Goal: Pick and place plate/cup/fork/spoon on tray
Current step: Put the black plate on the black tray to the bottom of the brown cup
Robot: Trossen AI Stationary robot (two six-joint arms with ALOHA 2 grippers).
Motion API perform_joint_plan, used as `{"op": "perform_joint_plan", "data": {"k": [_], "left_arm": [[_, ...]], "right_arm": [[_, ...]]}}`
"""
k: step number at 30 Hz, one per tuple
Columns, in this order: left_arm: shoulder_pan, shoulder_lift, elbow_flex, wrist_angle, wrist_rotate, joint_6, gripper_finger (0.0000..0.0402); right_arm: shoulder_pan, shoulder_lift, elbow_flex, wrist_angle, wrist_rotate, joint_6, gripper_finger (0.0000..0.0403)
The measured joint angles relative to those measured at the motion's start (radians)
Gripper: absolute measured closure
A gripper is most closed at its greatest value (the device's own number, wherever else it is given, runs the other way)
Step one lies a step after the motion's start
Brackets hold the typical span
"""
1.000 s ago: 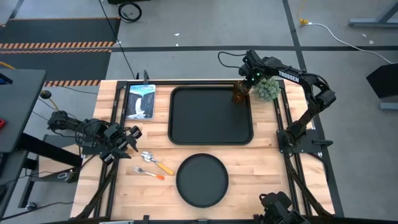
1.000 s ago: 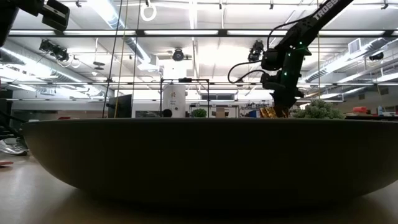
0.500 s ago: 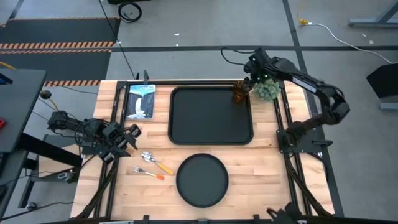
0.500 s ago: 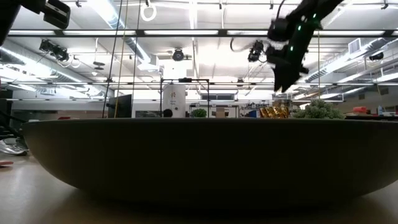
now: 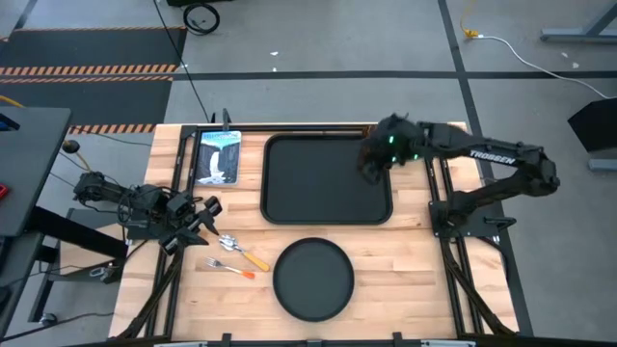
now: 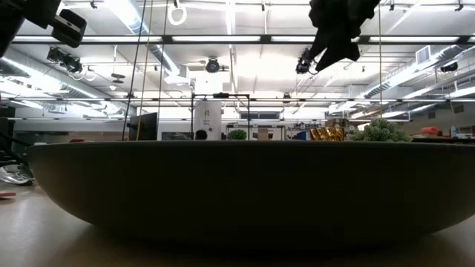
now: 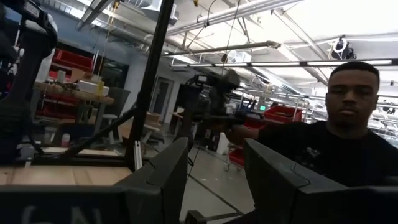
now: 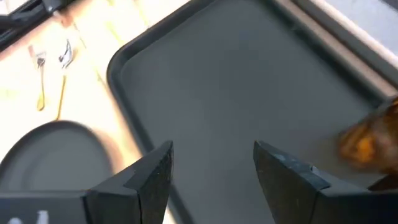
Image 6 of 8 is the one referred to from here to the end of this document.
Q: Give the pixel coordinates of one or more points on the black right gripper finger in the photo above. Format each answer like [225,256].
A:
[339,52]
[316,48]

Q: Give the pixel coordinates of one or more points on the shiny silver spoon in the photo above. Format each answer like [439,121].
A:
[16,175]

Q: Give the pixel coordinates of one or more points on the red utensil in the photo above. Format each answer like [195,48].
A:
[6,194]

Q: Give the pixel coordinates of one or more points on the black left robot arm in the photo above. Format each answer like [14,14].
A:
[15,15]

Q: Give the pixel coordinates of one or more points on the gold ribbed cup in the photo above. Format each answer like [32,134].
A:
[326,134]

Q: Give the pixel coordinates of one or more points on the black ceiling mounted device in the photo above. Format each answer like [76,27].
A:
[67,61]

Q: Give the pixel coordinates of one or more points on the blue bin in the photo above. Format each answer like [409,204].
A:
[303,135]

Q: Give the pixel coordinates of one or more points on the green bushy plant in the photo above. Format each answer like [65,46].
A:
[380,130]

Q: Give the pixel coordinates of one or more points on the cardboard box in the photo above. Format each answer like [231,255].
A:
[263,134]

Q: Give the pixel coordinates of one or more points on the small green potted plant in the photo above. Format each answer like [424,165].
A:
[237,134]

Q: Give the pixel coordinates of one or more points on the red box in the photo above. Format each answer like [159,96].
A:
[429,130]

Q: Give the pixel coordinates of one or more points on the black computer monitor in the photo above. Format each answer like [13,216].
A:
[144,127]

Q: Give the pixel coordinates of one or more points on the white cylindrical column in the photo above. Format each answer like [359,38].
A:
[208,118]

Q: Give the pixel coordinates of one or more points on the blue bottle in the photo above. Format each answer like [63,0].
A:
[453,132]

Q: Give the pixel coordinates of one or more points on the person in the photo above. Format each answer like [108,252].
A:
[201,135]

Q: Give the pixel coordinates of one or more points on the black overhead frame beam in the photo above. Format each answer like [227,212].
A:
[267,38]

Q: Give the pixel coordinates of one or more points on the round black ceiling camera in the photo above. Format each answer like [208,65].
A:
[212,65]

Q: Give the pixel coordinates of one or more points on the black metal frame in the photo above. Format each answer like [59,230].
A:
[220,95]

